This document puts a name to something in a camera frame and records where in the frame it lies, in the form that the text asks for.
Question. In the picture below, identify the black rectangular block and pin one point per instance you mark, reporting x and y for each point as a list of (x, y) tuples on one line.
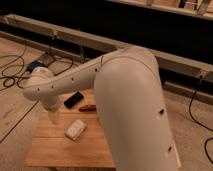
[(74, 99)]

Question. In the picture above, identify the wooden table board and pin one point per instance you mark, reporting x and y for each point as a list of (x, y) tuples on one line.
[(66, 146)]

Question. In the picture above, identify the wooden frame beam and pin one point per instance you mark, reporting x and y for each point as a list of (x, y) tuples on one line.
[(168, 61)]

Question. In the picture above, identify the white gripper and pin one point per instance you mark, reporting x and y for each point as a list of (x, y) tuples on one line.
[(53, 116)]

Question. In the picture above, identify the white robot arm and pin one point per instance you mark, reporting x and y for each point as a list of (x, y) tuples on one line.
[(133, 69)]

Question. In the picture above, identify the white sponge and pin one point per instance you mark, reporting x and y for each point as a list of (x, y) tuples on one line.
[(75, 129)]

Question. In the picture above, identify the brown oblong object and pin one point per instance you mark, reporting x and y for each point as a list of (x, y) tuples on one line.
[(87, 108)]

